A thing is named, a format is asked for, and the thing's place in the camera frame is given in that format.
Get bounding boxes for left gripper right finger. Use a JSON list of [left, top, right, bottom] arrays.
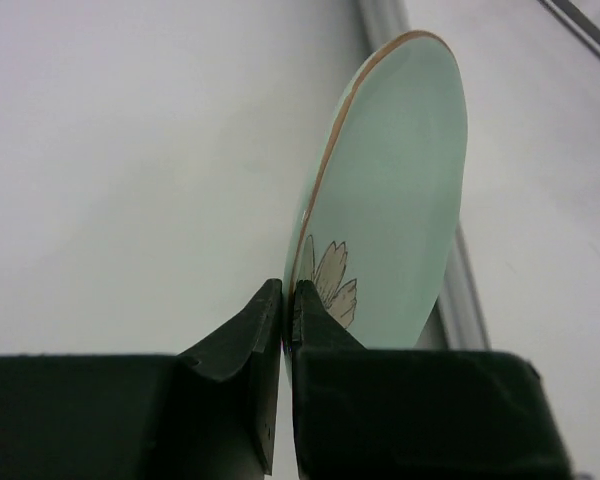
[[290, 281, 574, 479]]

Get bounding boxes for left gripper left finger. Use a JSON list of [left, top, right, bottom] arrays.
[[0, 279, 283, 479]]

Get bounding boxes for mint green flower plate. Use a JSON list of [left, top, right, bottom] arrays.
[[283, 30, 468, 350]]

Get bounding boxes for wire dish rack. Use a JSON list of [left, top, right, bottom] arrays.
[[539, 0, 600, 60]]

